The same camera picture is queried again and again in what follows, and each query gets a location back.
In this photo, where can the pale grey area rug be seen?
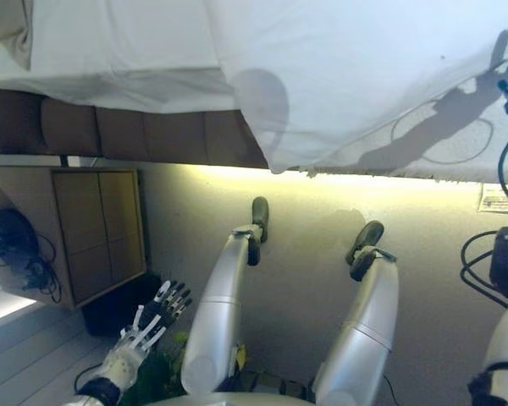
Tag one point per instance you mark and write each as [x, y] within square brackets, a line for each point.
[499, 196]

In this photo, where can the green potted plant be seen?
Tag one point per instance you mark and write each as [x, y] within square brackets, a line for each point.
[161, 372]

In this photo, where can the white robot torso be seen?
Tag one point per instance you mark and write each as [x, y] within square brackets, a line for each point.
[237, 399]

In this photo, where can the beige fringed bedspread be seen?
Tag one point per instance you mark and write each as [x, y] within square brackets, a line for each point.
[448, 171]

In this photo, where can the large beige pillow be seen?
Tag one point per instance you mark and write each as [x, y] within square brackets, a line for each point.
[8, 29]

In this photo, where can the brown upholstered bed frame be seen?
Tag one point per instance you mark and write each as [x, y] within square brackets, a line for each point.
[123, 131]

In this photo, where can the white sheeted mattress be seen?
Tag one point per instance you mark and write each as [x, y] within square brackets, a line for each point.
[110, 42]

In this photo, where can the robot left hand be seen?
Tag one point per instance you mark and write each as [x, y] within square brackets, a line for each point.
[165, 308]

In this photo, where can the silver robot right leg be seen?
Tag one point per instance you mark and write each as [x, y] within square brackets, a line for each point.
[364, 330]

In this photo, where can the light wooden nightstand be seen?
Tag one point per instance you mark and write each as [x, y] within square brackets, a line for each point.
[97, 228]

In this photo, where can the white duvet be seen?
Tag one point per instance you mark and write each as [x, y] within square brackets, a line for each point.
[343, 63]

